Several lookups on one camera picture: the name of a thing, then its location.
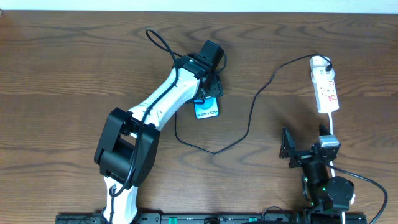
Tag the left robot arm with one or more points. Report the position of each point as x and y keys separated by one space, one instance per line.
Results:
x=128 y=144

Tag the blue Galaxy smartphone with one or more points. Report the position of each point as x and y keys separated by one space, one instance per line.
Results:
x=207 y=108

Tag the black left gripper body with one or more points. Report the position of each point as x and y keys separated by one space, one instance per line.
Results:
x=214 y=88

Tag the white power strip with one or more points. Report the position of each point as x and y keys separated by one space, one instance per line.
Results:
x=325 y=90

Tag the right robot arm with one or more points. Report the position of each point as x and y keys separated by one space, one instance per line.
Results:
x=329 y=196

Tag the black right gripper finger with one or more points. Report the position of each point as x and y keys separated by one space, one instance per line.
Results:
x=323 y=130
x=287 y=145

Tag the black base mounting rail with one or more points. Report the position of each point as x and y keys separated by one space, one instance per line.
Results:
x=156 y=218

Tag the white USB charger plug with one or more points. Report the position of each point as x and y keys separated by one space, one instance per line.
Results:
x=321 y=66

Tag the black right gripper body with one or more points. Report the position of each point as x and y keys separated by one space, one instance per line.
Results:
x=305 y=156

